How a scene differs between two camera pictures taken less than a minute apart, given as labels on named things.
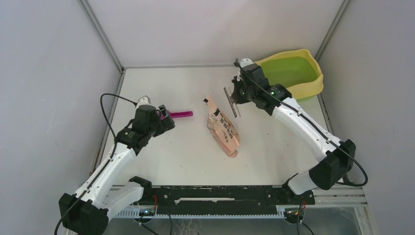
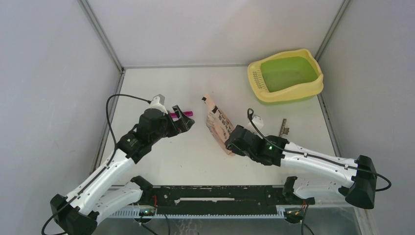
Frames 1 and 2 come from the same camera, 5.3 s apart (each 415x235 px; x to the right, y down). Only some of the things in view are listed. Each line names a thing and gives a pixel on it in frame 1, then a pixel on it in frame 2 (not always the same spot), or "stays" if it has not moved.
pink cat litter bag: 222,129 stays
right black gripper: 238,81 → 230,146
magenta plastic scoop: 172,115 stays
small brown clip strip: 230,102 → 283,129
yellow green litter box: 297,69 stays
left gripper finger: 168,121 → 182,123
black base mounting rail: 221,200 stays
